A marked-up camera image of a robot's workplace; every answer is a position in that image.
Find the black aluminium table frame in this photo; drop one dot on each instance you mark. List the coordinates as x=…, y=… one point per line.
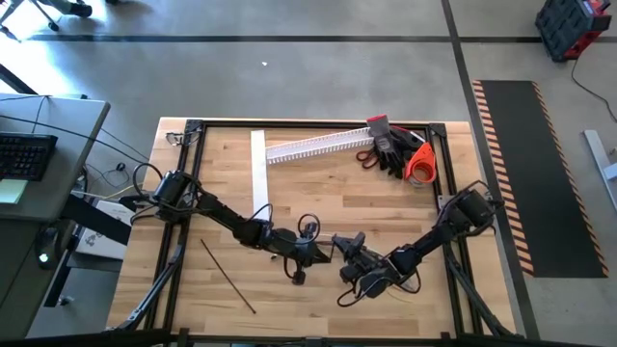
x=313, y=124

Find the black and red toolbox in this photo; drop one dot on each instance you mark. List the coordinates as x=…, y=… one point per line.
x=569, y=29

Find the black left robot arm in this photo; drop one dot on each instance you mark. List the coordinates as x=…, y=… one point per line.
x=226, y=217

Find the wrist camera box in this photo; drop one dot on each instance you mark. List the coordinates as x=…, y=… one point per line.
x=348, y=274
x=299, y=277

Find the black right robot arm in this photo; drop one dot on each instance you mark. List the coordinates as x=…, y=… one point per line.
x=434, y=241

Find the black keyboard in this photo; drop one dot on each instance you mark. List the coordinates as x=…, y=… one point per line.
x=24, y=156

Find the orange tape dispenser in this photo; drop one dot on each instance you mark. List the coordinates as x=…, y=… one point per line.
x=424, y=154

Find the green paper note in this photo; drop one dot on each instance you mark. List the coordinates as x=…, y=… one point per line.
x=12, y=190

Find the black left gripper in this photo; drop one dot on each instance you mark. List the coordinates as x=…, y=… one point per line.
x=301, y=253

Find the black and grey work gloves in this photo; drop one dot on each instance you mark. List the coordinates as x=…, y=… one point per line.
x=385, y=144

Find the white cardboard box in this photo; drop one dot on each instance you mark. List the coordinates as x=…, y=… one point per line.
x=101, y=241

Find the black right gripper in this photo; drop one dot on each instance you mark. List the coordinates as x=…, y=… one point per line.
x=376, y=274

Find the clear safety glasses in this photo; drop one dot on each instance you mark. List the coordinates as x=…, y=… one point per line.
x=176, y=139

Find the black chair base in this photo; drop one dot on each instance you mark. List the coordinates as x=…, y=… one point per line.
x=72, y=7

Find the white flat duct cover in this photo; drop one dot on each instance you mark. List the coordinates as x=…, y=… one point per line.
x=259, y=173

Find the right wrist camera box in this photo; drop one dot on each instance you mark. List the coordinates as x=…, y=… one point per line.
x=348, y=274

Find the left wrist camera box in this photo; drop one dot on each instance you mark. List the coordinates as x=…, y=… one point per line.
x=299, y=277

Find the black striped floor mat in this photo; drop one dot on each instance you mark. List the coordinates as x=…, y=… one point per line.
x=540, y=183

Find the white desk leg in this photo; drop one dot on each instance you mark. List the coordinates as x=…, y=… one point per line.
x=600, y=164

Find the black computer mouse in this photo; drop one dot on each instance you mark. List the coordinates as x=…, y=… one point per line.
x=45, y=250

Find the grey desk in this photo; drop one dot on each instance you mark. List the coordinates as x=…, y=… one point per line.
x=58, y=212

